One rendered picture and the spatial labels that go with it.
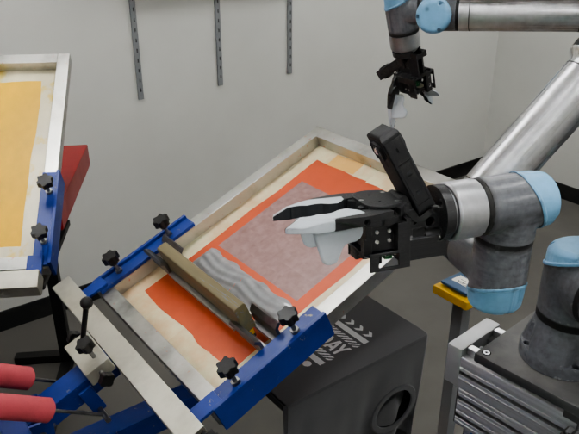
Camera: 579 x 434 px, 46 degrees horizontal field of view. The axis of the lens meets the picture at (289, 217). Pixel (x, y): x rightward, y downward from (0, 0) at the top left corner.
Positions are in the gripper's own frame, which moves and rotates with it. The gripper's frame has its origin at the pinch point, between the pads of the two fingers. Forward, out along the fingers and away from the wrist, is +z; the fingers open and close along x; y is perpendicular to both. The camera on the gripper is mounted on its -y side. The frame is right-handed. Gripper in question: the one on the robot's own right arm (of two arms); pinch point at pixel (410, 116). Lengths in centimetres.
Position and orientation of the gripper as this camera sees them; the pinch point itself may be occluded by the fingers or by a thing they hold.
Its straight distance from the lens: 185.9
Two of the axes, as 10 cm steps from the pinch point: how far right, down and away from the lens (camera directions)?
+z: 2.3, 7.9, 5.7
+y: 6.0, 3.5, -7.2
